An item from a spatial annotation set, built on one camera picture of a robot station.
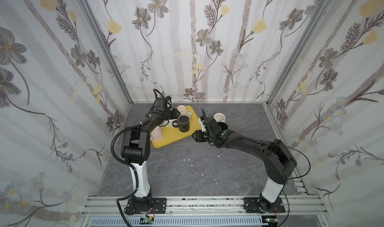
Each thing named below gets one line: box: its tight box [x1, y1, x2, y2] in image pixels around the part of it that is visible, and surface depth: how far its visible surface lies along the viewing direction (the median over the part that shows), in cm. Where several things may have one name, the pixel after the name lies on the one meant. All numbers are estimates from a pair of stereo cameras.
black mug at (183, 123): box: [172, 115, 190, 133], surface depth 101 cm
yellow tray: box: [151, 105, 202, 149], surface depth 101 cm
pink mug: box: [150, 125, 163, 141], surface depth 98 cm
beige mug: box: [176, 105, 192, 118], surface depth 106 cm
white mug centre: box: [164, 118, 179, 128], surface depth 103 cm
